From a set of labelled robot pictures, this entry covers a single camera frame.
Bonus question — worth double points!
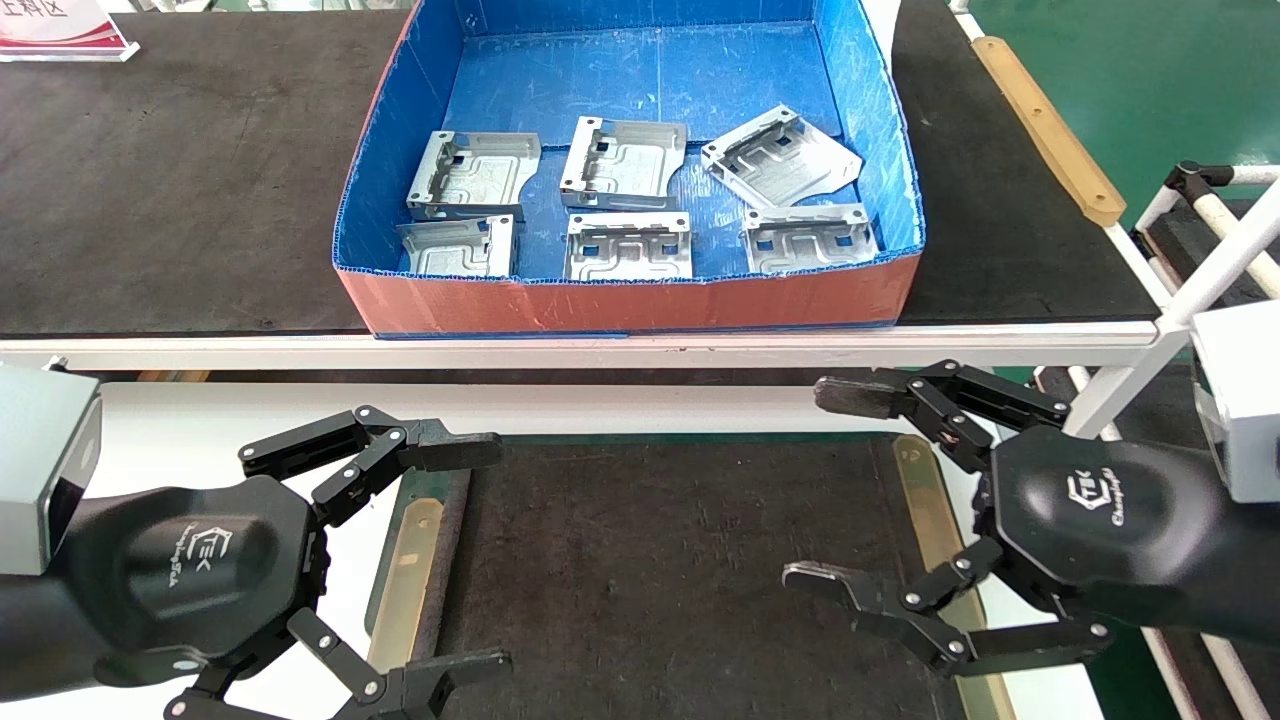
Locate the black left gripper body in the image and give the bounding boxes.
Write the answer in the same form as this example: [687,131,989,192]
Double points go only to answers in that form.
[0,476,329,701]

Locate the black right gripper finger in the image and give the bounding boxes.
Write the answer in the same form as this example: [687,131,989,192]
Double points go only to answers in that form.
[815,360,1071,473]
[783,535,1113,676]

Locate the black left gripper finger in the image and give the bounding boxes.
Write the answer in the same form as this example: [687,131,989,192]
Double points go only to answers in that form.
[165,608,513,720]
[240,405,504,528]

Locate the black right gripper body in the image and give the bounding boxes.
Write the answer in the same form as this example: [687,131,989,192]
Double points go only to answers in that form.
[985,425,1280,646]

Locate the silver metal bracket plate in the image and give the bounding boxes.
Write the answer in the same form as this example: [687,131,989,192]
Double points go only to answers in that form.
[740,203,881,276]
[396,214,521,279]
[700,104,864,209]
[563,211,694,282]
[559,116,689,213]
[406,130,542,221]

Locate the blue corrugated plastic box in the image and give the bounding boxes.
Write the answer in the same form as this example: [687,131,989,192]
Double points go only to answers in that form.
[332,0,926,339]

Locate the brass mat edge strip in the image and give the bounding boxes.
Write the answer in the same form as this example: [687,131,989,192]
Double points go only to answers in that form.
[365,497,446,673]
[893,435,1016,720]

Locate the small black work mat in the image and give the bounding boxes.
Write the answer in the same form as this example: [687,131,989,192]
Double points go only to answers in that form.
[420,435,966,720]

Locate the tan wooden edge strip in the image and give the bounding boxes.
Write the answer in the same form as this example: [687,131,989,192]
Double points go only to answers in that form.
[972,36,1128,227]

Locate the large black table mat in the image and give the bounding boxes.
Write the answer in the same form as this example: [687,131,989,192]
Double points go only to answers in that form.
[0,0,1161,337]

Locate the black pipe connector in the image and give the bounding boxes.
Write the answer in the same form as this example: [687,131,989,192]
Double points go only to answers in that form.
[1165,160,1238,208]

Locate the red white sign stand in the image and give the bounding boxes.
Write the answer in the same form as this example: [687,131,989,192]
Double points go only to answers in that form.
[0,0,141,63]

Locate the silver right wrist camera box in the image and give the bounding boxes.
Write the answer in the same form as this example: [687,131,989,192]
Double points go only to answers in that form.
[1190,300,1280,504]

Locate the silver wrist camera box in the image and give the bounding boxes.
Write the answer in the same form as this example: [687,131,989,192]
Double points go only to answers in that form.
[0,362,103,577]
[1190,300,1280,504]

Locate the white table edge rail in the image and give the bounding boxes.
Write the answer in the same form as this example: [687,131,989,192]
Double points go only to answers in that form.
[0,320,1191,373]

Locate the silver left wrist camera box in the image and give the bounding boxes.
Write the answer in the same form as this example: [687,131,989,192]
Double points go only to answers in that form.
[0,362,103,577]

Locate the long diagonal white frame pipe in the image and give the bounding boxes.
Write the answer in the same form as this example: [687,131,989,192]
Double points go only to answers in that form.
[1062,180,1280,439]

